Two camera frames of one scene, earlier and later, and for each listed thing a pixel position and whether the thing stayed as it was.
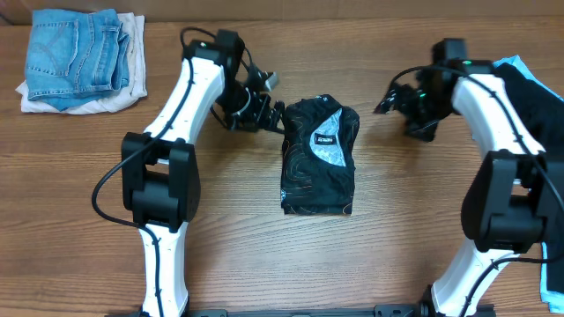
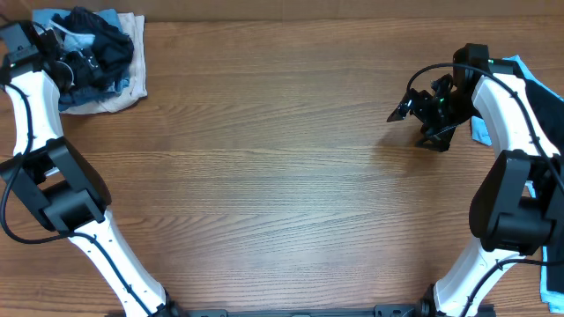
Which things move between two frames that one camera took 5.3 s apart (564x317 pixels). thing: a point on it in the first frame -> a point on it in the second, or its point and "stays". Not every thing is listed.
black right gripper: (404, 94) -> (441, 137)
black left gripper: (259, 118) -> (85, 75)
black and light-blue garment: (542, 111) stays
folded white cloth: (134, 29) stays
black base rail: (400, 310) stays
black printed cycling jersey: (318, 159) -> (103, 62)
